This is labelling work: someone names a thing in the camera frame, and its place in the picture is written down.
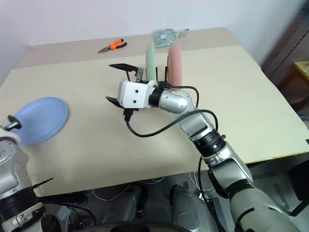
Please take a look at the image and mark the white floor cables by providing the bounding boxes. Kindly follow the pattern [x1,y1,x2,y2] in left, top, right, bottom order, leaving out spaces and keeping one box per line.
[85,177,167,201]

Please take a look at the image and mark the clear plastic bag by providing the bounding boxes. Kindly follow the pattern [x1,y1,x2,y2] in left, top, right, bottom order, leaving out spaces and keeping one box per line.
[152,28,190,48]

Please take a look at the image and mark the orange handled pliers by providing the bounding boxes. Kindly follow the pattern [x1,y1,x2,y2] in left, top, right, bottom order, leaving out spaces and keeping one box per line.
[97,39,128,54]

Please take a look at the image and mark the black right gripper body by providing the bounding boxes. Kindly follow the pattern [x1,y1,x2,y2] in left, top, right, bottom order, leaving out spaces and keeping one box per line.
[123,67,146,84]

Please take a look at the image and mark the pink plate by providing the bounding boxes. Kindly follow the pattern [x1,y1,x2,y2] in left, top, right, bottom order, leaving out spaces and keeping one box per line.
[167,43,183,92]

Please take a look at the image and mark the black cable tie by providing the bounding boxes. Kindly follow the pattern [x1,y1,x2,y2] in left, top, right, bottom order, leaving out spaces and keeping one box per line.
[32,177,55,189]

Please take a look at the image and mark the blue plate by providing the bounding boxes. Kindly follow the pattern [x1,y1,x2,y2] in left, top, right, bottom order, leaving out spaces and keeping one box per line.
[14,97,69,146]

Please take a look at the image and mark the black box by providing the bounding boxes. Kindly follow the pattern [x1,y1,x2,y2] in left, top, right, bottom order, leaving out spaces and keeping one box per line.
[286,158,309,217]

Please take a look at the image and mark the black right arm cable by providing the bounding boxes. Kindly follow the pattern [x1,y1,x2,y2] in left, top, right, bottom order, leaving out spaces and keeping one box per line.
[123,82,220,141]

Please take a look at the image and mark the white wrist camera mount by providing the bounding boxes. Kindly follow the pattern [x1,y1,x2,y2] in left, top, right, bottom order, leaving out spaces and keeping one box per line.
[0,125,22,147]
[117,80,156,109]

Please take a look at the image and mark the dark wooden dish rack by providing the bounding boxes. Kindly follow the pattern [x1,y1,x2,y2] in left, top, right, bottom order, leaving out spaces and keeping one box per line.
[127,64,184,92]

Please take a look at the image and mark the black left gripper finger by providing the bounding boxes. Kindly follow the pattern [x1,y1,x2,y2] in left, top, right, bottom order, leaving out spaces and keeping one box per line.
[3,115,23,131]

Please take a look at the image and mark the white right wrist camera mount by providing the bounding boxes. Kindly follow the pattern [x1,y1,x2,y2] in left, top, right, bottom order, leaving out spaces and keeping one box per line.
[117,80,156,109]

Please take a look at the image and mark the dark rounded grey shape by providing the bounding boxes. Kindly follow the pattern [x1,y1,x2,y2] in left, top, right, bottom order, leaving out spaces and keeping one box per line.
[100,185,148,225]
[169,181,201,229]

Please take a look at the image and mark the green plate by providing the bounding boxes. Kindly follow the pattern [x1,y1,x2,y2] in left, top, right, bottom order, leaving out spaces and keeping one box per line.
[145,43,157,82]

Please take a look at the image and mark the light wooden box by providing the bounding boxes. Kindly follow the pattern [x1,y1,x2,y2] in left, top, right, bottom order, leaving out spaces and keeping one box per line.
[293,61,309,81]

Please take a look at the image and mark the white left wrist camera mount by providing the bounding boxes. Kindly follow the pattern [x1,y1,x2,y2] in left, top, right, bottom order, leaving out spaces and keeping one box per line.
[0,125,22,147]

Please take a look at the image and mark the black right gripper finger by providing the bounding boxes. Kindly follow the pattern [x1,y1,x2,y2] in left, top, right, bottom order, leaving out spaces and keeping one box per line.
[108,63,139,73]
[105,96,124,109]

